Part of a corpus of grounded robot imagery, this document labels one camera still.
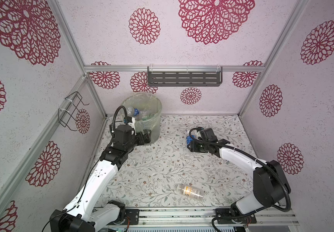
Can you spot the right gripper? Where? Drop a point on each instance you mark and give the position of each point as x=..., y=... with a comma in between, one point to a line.
x=194, y=144

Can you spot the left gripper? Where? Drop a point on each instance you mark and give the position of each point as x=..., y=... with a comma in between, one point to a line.
x=142, y=141

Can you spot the Pocari bottle white cap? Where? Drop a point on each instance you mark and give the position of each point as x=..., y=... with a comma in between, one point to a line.
x=190, y=139

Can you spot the clear bottle blue label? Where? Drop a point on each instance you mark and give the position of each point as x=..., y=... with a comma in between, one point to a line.
x=132, y=112

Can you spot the clear bottle yellow label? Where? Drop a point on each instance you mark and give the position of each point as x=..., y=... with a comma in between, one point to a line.
x=190, y=192

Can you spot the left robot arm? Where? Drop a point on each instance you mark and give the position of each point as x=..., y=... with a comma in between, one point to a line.
x=78, y=214

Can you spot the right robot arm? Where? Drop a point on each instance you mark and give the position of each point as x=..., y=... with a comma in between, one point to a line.
x=270, y=185

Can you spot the clear plastic bin liner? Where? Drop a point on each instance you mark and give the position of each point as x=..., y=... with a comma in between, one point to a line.
x=146, y=116

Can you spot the grey slotted wall shelf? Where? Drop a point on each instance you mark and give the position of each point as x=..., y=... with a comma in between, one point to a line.
x=184, y=78

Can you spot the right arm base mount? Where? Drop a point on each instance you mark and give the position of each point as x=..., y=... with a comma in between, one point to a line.
x=229, y=216

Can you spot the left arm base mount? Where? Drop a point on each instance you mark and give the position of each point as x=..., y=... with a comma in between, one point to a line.
x=128, y=217

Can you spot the black wire wall rack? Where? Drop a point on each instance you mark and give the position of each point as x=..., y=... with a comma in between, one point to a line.
x=68, y=113

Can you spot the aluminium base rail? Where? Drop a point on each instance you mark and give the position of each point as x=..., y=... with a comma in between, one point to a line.
x=203, y=219

